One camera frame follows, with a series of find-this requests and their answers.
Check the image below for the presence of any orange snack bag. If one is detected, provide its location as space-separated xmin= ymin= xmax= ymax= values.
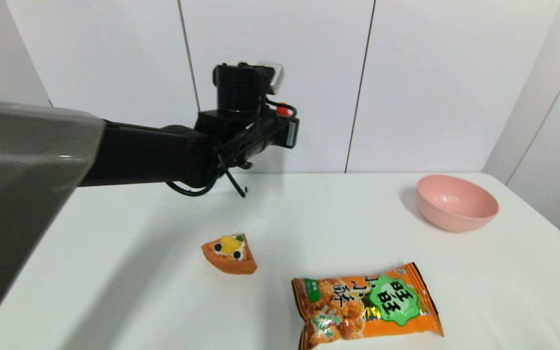
xmin=292 ymin=262 xmax=444 ymax=350

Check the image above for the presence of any pink bowl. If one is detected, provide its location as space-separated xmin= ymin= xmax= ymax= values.
xmin=416 ymin=175 xmax=500 ymax=232

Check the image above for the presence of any toy pizza slice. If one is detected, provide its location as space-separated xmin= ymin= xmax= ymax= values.
xmin=201 ymin=233 xmax=258 ymax=275

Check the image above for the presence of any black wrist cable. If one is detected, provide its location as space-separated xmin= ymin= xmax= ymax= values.
xmin=165 ymin=99 xmax=298 ymax=198

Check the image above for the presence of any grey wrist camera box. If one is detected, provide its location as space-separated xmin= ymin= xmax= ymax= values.
xmin=266 ymin=63 xmax=284 ymax=95

